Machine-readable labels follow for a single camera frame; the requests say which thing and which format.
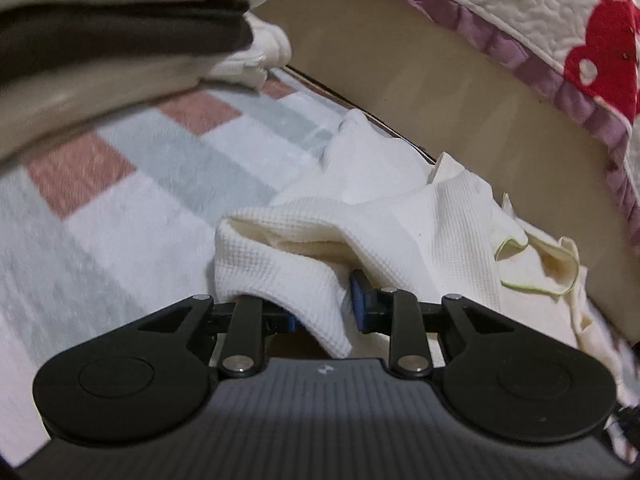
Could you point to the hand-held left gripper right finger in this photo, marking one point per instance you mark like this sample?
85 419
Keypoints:
360 302

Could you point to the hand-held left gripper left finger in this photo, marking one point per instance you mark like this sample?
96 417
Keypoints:
245 330

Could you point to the white waffle garment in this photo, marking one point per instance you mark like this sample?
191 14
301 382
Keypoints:
425 220

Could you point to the checked rug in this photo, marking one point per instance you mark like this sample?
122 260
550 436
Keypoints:
150 185

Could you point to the white knit folded garment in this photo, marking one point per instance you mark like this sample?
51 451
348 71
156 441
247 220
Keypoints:
265 50

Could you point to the cream folded garment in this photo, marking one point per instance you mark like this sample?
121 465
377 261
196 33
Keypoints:
100 95

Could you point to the dark grey folded garment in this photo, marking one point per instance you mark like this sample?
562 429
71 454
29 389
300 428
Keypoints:
125 35

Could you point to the white quilted bed cover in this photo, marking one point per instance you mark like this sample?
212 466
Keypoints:
525 0

